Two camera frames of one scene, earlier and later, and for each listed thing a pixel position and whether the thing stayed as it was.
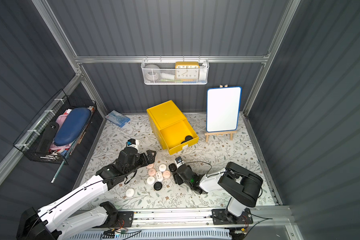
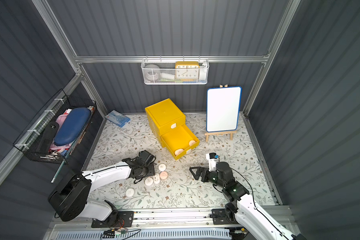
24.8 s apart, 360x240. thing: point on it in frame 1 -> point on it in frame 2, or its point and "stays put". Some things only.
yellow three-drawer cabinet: [172, 130] stays put
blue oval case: [75, 119] stays put
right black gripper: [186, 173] -> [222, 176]
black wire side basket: [56, 132] stays put
